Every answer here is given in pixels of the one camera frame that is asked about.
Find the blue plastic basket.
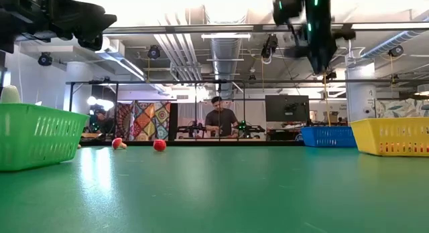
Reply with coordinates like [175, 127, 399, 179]
[300, 125, 358, 148]

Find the yellow hanging cable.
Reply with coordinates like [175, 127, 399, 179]
[321, 72, 332, 127]

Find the silver ceiling duct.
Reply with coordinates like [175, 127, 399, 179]
[209, 37, 243, 99]

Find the white toy daikon radish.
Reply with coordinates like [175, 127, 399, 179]
[0, 85, 22, 104]

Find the colourful patchwork quilt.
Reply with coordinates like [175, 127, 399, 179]
[115, 100, 172, 142]

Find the grey ceiling beam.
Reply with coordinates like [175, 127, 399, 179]
[103, 22, 429, 33]

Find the silver flexible duct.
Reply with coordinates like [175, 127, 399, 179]
[360, 29, 429, 60]

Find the black ceiling camera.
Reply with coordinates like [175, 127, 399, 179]
[147, 44, 162, 60]
[37, 52, 54, 67]
[260, 33, 279, 65]
[387, 44, 405, 58]

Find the yellow plastic basket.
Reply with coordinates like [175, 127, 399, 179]
[350, 117, 429, 157]

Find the white pillar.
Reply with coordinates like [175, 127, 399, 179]
[345, 64, 378, 127]

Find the green plastic basket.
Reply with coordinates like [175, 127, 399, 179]
[0, 102, 90, 172]

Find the black metal rig frame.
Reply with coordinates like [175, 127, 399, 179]
[65, 77, 408, 142]

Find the floral wall cloth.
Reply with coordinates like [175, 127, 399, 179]
[375, 98, 422, 119]

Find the white ceiling light bar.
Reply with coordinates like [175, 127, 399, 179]
[200, 33, 251, 40]

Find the black upright panel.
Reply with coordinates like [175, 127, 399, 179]
[168, 102, 179, 142]

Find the person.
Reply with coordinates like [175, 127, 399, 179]
[88, 107, 117, 135]
[204, 96, 239, 139]

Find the black monitor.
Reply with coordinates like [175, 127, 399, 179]
[264, 94, 311, 123]

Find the white hanging sheet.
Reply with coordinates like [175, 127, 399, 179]
[176, 100, 265, 140]

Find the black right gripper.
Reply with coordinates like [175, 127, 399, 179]
[284, 23, 357, 75]

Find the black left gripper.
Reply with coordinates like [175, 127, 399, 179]
[40, 0, 117, 52]

